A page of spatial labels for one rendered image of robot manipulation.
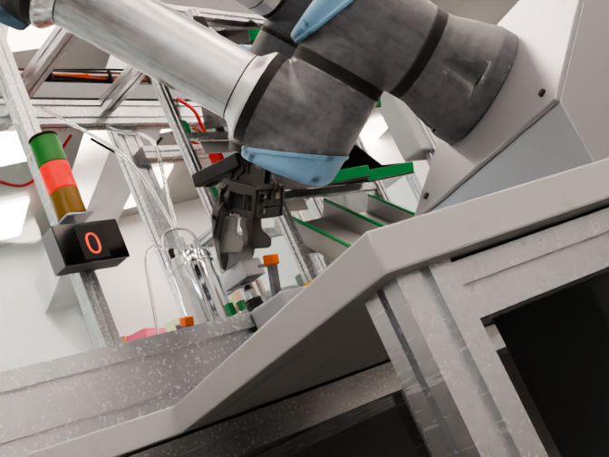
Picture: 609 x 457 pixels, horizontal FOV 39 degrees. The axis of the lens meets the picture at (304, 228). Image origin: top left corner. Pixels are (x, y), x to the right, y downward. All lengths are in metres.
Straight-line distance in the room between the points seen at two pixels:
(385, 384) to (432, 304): 0.64
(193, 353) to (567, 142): 0.51
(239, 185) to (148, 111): 1.70
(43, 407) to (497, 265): 0.54
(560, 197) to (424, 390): 0.17
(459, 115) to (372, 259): 0.51
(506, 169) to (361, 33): 0.23
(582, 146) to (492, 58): 0.21
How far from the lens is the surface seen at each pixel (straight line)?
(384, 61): 0.99
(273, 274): 1.36
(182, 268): 2.40
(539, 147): 0.86
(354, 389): 1.13
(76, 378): 0.98
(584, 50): 0.90
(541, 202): 0.60
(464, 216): 0.55
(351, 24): 0.98
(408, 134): 3.10
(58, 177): 1.45
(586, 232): 0.64
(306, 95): 0.98
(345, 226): 1.72
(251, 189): 1.34
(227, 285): 1.42
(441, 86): 1.00
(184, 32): 1.03
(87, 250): 1.40
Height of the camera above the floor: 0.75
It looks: 14 degrees up
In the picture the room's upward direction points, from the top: 24 degrees counter-clockwise
